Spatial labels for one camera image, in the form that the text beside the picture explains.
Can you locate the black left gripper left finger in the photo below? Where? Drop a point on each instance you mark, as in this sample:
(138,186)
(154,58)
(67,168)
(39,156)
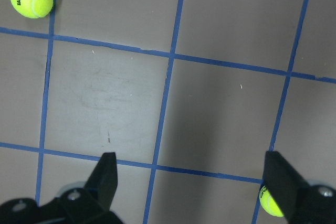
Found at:
(87,204)

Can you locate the far yellow tennis ball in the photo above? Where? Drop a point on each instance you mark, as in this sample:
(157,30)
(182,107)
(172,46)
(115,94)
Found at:
(268,203)

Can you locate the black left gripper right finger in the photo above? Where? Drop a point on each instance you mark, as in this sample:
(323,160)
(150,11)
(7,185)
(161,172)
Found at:
(299,201)

